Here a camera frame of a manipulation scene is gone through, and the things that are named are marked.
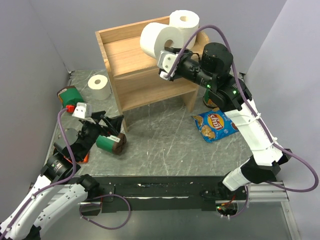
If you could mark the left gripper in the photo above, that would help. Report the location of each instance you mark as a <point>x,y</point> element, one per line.
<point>112,128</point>

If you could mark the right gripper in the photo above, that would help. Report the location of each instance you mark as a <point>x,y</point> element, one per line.
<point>186,53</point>

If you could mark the white paper towel roll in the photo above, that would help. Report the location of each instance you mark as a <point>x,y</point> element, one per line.
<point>154,37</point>

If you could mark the green roll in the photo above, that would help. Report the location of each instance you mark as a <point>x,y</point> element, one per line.
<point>207,101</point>
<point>112,144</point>
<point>69,95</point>

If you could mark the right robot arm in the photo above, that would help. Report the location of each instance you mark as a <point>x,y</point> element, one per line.
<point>212,71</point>

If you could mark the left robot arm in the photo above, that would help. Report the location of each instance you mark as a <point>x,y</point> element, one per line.
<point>35,214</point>

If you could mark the wooden two-tier shelf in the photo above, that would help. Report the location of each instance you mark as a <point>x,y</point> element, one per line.
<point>133,75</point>

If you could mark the orange flat package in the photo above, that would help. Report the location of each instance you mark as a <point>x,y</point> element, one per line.
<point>84,161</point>

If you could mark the blue Lay's chips bag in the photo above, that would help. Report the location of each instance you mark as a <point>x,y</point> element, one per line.
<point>214,125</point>

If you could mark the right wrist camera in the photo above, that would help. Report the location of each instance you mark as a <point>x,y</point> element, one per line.
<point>167,63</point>

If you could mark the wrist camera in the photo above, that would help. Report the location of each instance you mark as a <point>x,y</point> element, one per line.
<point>167,63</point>
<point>82,110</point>

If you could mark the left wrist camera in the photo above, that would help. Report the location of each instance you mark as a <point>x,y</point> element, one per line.
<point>82,110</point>

